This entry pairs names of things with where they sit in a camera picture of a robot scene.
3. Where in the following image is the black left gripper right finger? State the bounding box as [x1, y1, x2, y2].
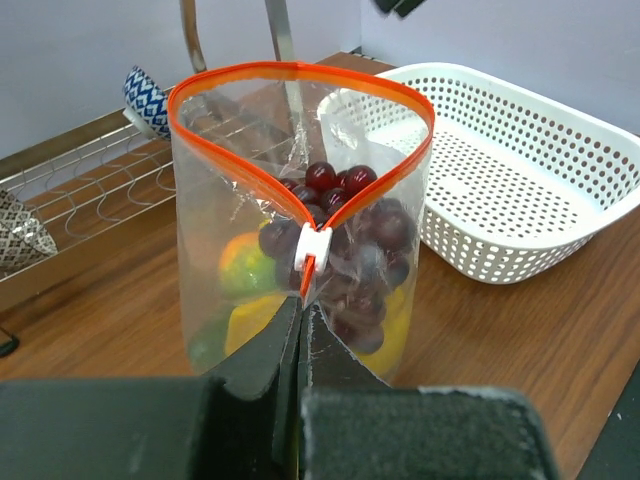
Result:
[298, 305, 560, 479]

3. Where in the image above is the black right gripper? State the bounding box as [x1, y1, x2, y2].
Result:
[373, 0, 426, 18]

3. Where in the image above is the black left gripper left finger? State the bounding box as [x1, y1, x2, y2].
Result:
[1, 299, 303, 479]

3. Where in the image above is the dark green cucumber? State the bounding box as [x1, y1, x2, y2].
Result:
[187, 321, 228, 374]

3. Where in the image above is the yellow banana bunch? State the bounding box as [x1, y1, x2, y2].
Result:
[224, 287, 413, 379]

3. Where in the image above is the red yellow mango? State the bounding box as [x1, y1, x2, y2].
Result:
[218, 231, 277, 300]

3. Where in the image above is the dark red grape bunch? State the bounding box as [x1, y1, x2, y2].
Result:
[257, 162, 425, 353]

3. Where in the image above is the white perforated plastic basket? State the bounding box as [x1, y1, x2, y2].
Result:
[386, 62, 639, 284]

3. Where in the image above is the steel two-tier dish rack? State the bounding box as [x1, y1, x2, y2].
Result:
[0, 0, 311, 359]

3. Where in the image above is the blue white patterned bowl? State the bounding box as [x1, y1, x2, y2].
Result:
[122, 66, 171, 141]

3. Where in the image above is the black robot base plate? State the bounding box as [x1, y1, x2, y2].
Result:
[577, 364, 640, 480]

